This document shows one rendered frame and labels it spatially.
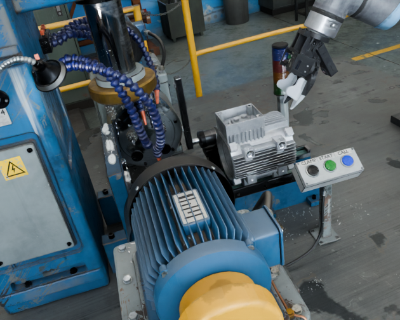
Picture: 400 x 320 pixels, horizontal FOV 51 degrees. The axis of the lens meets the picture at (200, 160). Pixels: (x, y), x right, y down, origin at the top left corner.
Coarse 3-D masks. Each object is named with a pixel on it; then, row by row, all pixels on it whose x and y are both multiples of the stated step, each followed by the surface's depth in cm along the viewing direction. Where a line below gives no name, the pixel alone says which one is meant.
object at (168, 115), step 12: (120, 108) 142; (144, 108) 140; (156, 108) 142; (168, 108) 143; (108, 120) 149; (120, 120) 140; (168, 120) 144; (120, 132) 142; (132, 132) 141; (168, 132) 147; (180, 132) 148; (120, 144) 144; (132, 144) 145; (168, 144) 149; (132, 156) 147; (144, 156) 149; (168, 156) 152
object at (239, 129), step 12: (240, 108) 131; (252, 108) 130; (216, 120) 131; (228, 120) 130; (240, 120) 127; (252, 120) 123; (264, 120) 124; (228, 132) 123; (240, 132) 124; (252, 132) 125; (264, 132) 126; (228, 144) 125
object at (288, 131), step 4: (216, 128) 134; (288, 128) 126; (284, 132) 127; (288, 132) 126; (292, 132) 126; (288, 136) 126; (232, 144) 123; (232, 148) 123; (236, 148) 123; (220, 160) 140; (292, 164) 132; (288, 168) 132; (292, 168) 133; (232, 180) 131; (236, 180) 129; (240, 180) 130; (236, 184) 129
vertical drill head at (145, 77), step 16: (96, 16) 99; (112, 16) 100; (96, 32) 101; (112, 32) 101; (96, 48) 105; (112, 48) 103; (128, 48) 106; (112, 64) 105; (128, 64) 107; (96, 80) 109; (144, 80) 108; (96, 96) 107; (112, 96) 105; (112, 112) 111
